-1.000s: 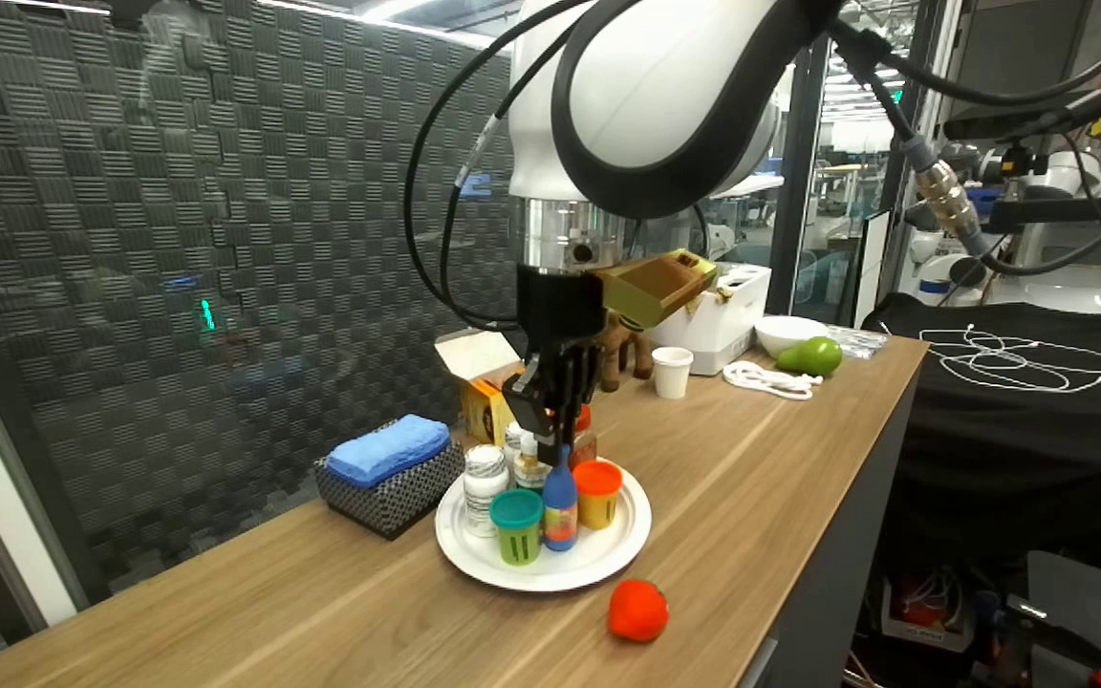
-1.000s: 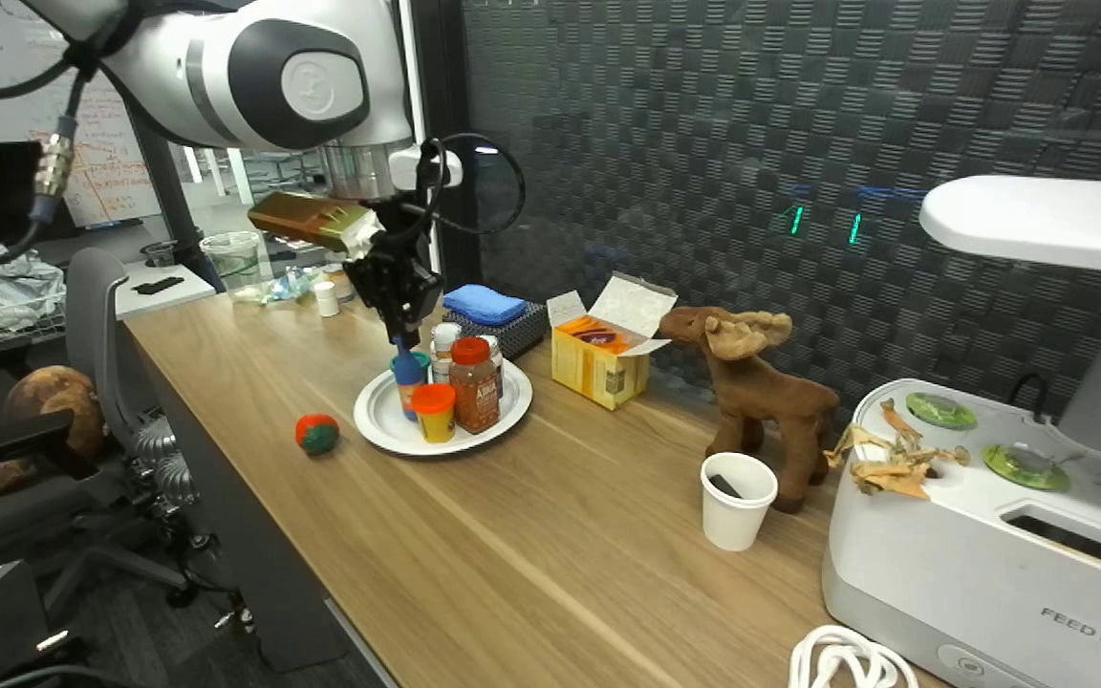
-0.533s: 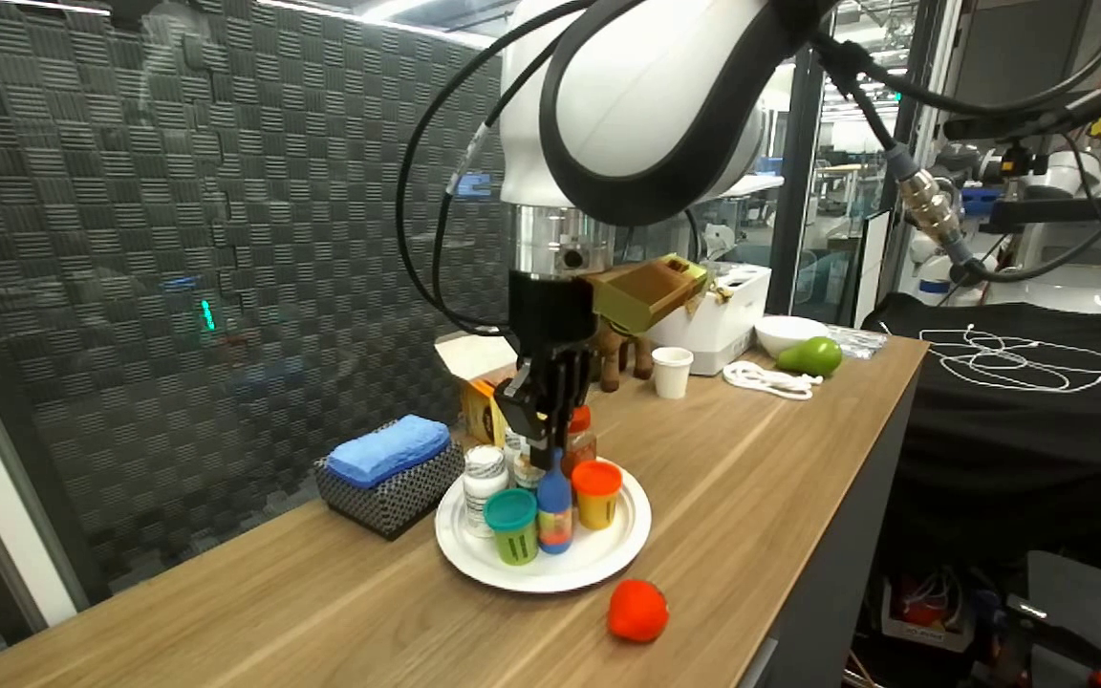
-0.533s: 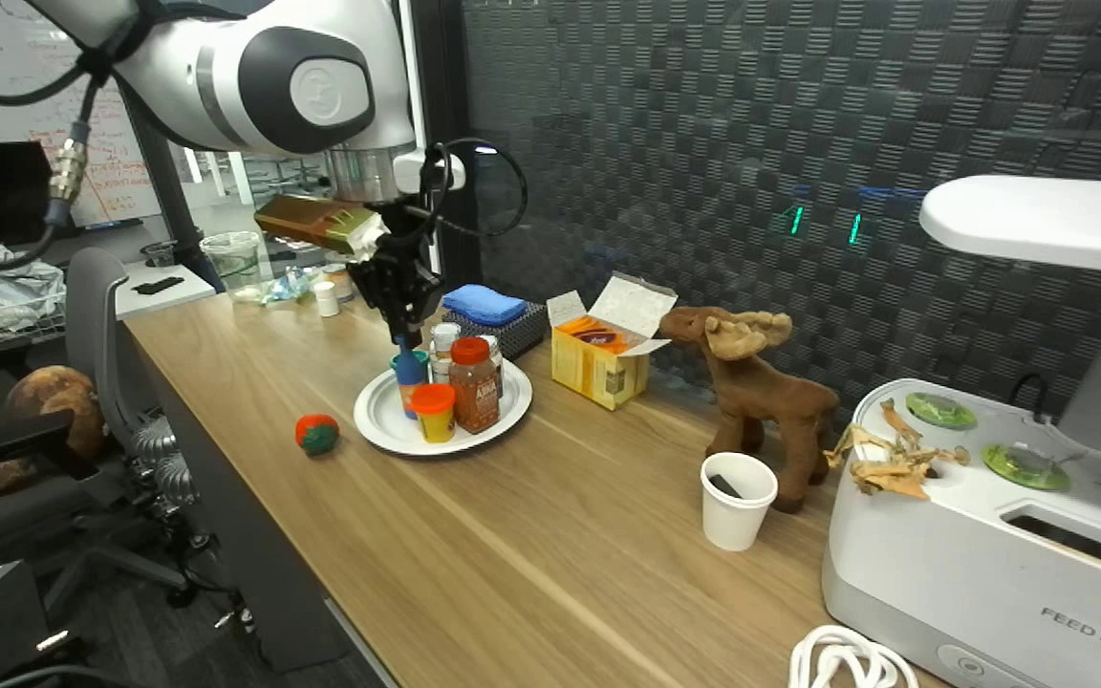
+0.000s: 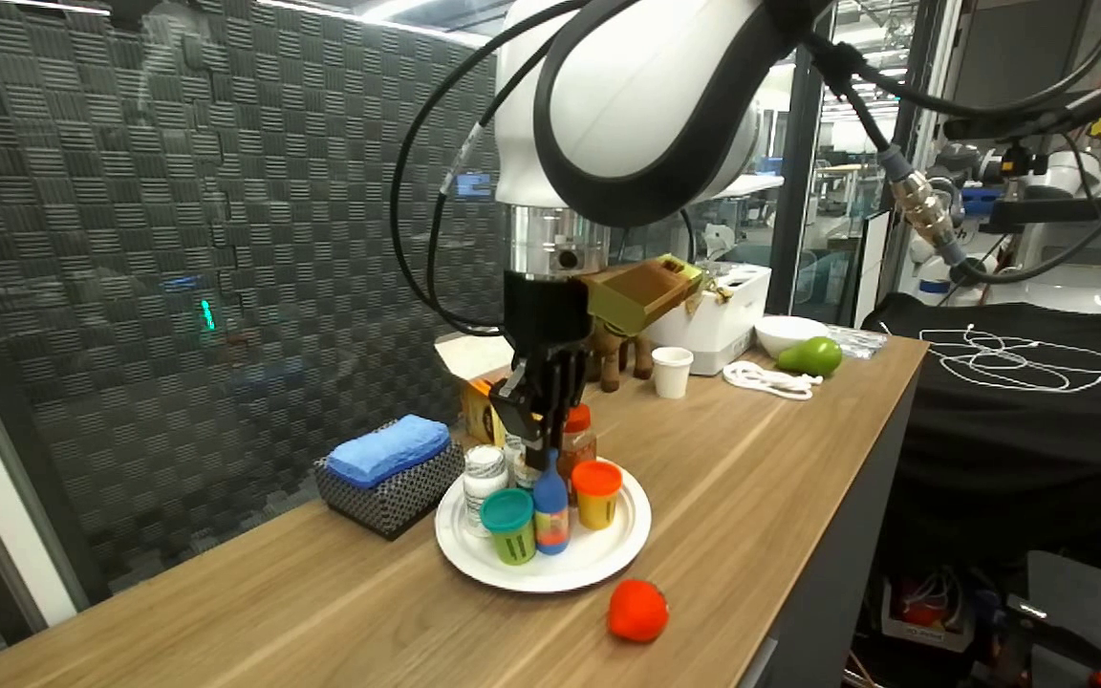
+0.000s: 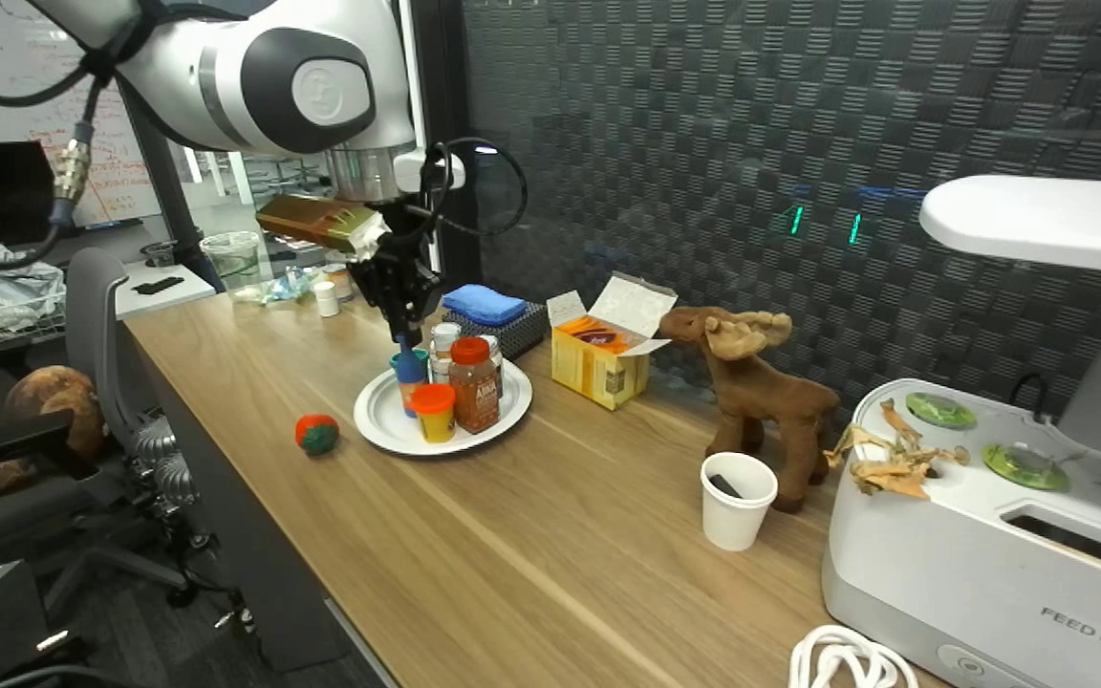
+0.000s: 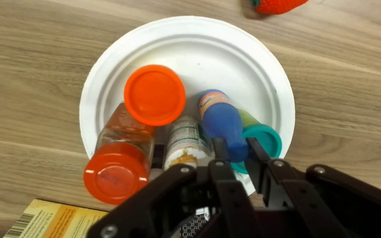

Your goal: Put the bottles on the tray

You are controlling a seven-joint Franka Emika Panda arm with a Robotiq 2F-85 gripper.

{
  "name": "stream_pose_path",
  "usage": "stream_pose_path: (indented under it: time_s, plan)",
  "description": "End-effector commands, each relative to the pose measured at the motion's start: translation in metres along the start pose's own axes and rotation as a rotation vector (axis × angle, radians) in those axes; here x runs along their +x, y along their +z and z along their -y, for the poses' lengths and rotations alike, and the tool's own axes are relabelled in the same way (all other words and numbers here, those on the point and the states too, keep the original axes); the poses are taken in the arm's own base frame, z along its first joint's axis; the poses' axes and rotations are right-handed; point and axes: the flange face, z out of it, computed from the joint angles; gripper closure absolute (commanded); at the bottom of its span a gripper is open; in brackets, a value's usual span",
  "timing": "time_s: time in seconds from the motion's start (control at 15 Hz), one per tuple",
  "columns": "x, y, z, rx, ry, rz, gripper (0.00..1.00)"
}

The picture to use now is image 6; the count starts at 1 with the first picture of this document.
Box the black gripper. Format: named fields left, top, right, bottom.
left=349, top=200, right=454, bottom=354

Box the white pill bottle black print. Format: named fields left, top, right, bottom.
left=427, top=317, right=468, bottom=384

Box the blue toy bottle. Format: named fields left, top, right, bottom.
left=391, top=344, right=435, bottom=384

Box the yellow tub orange lid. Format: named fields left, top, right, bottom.
left=402, top=378, right=464, bottom=448

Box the spice bottle orange lid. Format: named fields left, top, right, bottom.
left=449, top=333, right=503, bottom=438

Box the orange red ball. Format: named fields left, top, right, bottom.
left=292, top=409, right=345, bottom=463

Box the small white cup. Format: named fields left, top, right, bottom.
left=308, top=275, right=345, bottom=319

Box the blue sponge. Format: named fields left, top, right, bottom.
left=440, top=279, right=533, bottom=333

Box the white paper plate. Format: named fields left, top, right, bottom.
left=352, top=354, right=540, bottom=463

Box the gray mesh box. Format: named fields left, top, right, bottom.
left=449, top=300, right=552, bottom=362

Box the yellow cardboard box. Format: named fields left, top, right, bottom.
left=543, top=271, right=679, bottom=412

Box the small black flat device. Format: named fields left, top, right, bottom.
left=129, top=271, right=187, bottom=299

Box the gray office chair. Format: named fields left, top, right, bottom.
left=12, top=242, right=259, bottom=646

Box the brown furry object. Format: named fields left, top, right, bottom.
left=0, top=362, right=107, bottom=502

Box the brown moose plush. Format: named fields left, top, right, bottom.
left=654, top=300, right=846, bottom=514

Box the white paper cup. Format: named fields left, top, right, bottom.
left=696, top=448, right=781, bottom=553

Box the crumpled gray white cloth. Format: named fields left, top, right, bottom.
left=0, top=242, right=73, bottom=358

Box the dried brown plant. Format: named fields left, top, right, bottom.
left=826, top=393, right=966, bottom=504

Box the green pod lid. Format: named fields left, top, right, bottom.
left=980, top=438, right=1073, bottom=498
left=902, top=391, right=980, bottom=432

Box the white hydroponic appliance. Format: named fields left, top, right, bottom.
left=817, top=172, right=1101, bottom=688

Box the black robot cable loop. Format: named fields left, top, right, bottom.
left=427, top=135, right=537, bottom=243

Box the black cable metal connector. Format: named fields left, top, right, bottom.
left=0, top=68, right=114, bottom=271

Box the coiled white cable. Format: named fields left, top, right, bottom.
left=783, top=620, right=923, bottom=688

